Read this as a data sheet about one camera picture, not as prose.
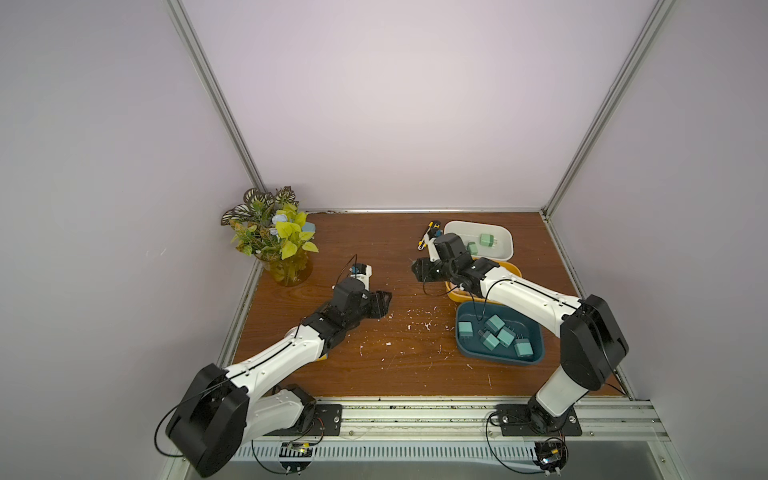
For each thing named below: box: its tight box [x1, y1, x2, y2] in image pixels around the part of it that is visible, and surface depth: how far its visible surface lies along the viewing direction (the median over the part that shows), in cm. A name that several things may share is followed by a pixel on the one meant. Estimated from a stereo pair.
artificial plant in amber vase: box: [220, 185, 319, 287], surface depth 91 cm
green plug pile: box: [479, 233, 495, 247], surface depth 112 cm
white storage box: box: [443, 220, 515, 261], surface depth 111 cm
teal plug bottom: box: [481, 330, 500, 351], surface depth 85 cm
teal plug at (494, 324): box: [485, 314, 506, 336], surface depth 89 cm
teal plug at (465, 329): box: [458, 321, 473, 337], surface depth 88 cm
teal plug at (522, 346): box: [514, 334, 534, 357], surface depth 85 cm
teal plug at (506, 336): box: [497, 326, 516, 348], surface depth 87 cm
